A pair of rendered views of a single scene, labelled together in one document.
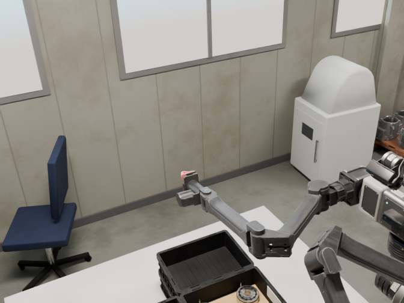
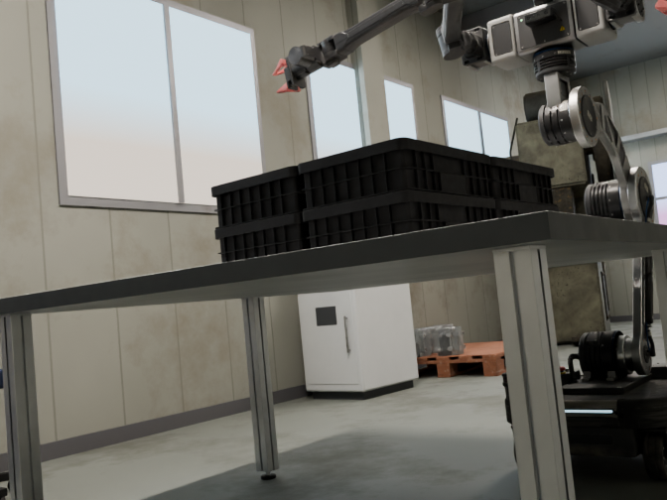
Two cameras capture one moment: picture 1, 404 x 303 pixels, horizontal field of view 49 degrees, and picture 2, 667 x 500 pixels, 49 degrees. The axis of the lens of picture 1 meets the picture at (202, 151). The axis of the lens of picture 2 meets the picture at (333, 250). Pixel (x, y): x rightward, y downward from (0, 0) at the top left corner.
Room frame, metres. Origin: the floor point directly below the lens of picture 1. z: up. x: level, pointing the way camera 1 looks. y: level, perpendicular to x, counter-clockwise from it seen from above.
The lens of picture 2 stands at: (-0.53, 1.06, 0.60)
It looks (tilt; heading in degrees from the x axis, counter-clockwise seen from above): 4 degrees up; 333
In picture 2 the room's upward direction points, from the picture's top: 6 degrees counter-clockwise
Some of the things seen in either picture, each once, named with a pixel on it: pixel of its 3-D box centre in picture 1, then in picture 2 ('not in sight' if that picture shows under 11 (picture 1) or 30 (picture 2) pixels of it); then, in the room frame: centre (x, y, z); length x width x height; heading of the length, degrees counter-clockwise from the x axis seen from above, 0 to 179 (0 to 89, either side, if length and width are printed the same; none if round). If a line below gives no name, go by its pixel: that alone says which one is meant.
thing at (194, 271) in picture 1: (204, 268); not in sight; (1.63, 0.01, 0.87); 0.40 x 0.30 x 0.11; 114
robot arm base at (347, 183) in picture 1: (340, 190); (468, 44); (1.42, -0.53, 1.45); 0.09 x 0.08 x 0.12; 26
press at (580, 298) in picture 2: not in sight; (565, 210); (4.99, -4.45, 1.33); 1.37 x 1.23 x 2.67; 118
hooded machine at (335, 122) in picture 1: (333, 121); (354, 307); (3.79, -1.26, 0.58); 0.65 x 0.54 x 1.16; 116
